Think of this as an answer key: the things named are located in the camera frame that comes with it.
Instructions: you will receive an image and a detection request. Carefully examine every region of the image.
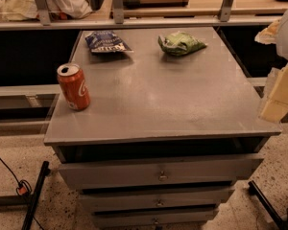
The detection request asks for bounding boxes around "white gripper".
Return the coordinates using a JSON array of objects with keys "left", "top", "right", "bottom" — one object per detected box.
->
[{"left": 254, "top": 10, "right": 288, "bottom": 123}]

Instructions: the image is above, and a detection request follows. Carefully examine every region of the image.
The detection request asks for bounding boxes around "green jalapeno chip bag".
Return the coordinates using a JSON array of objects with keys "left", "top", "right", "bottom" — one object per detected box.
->
[{"left": 157, "top": 32, "right": 206, "bottom": 57}]

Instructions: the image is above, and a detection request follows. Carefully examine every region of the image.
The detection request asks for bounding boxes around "blue chip bag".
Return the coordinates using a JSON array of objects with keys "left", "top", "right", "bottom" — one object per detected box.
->
[{"left": 84, "top": 31, "right": 132, "bottom": 54}]

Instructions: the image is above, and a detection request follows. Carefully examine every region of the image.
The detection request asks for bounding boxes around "red coke can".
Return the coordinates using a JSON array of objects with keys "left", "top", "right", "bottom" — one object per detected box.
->
[{"left": 57, "top": 62, "right": 90, "bottom": 111}]

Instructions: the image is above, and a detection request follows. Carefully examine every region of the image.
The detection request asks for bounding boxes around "grey drawer cabinet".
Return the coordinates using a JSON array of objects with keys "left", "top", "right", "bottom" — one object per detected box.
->
[{"left": 44, "top": 27, "right": 280, "bottom": 217}]

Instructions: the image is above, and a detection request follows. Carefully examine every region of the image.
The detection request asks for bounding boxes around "black metal leg right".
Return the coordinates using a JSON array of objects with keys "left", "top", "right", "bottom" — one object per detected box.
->
[{"left": 249, "top": 180, "right": 285, "bottom": 230}]

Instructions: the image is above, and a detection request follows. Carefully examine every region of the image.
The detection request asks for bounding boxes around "black metal leg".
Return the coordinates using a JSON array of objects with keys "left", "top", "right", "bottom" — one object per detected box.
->
[
  {"left": 249, "top": 180, "right": 285, "bottom": 230},
  {"left": 21, "top": 161, "right": 50, "bottom": 230}
]

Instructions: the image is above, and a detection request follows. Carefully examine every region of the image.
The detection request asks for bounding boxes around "top grey drawer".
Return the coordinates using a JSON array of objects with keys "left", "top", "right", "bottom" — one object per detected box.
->
[{"left": 59, "top": 154, "right": 263, "bottom": 190}]

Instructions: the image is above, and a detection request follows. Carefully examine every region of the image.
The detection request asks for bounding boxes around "grey drawer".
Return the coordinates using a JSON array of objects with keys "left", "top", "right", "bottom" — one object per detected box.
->
[
  {"left": 92, "top": 207, "right": 218, "bottom": 228},
  {"left": 59, "top": 154, "right": 263, "bottom": 190},
  {"left": 79, "top": 186, "right": 234, "bottom": 212}
]

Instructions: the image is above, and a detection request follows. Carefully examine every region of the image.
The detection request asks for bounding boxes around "bottom grey drawer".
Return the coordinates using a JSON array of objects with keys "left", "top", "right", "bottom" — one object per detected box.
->
[{"left": 92, "top": 207, "right": 218, "bottom": 228}]

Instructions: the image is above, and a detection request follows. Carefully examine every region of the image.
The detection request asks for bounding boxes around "middle grey drawer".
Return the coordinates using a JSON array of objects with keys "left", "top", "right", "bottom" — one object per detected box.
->
[{"left": 79, "top": 186, "right": 234, "bottom": 212}]

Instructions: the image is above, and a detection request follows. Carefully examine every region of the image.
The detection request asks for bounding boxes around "white cloth bundle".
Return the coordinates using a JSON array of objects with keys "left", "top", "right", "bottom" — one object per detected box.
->
[{"left": 0, "top": 0, "right": 92, "bottom": 21}]

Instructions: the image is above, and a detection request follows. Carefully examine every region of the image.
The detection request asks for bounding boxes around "grey metal railing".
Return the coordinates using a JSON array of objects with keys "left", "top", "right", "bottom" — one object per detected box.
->
[{"left": 0, "top": 0, "right": 288, "bottom": 31}]

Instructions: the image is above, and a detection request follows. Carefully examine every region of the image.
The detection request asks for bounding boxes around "black metal leg left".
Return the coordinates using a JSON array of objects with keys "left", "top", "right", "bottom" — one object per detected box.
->
[{"left": 21, "top": 161, "right": 50, "bottom": 230}]

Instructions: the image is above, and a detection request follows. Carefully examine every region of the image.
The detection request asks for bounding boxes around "black cable with orange plug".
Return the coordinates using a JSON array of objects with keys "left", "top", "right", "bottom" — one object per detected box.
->
[{"left": 0, "top": 147, "right": 46, "bottom": 230}]

